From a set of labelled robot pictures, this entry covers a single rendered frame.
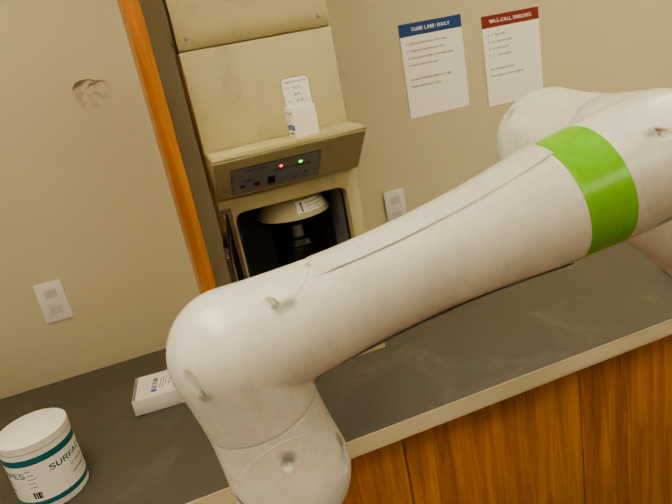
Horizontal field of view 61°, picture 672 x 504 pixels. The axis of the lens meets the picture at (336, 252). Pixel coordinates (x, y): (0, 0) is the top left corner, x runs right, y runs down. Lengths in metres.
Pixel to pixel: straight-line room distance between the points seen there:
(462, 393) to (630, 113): 0.83
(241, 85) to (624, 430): 1.23
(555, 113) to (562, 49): 1.48
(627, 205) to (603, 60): 1.74
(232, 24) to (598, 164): 0.88
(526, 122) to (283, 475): 0.45
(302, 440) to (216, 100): 0.87
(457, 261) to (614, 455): 1.25
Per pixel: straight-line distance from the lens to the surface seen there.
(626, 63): 2.32
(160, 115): 1.14
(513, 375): 1.32
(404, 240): 0.47
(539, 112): 0.69
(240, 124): 1.24
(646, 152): 0.55
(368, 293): 0.45
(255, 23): 1.26
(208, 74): 1.23
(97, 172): 1.67
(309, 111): 1.19
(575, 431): 1.54
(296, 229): 1.39
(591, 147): 0.53
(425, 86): 1.86
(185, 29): 1.23
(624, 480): 1.75
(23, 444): 1.25
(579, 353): 1.40
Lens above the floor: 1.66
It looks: 19 degrees down
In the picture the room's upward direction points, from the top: 11 degrees counter-clockwise
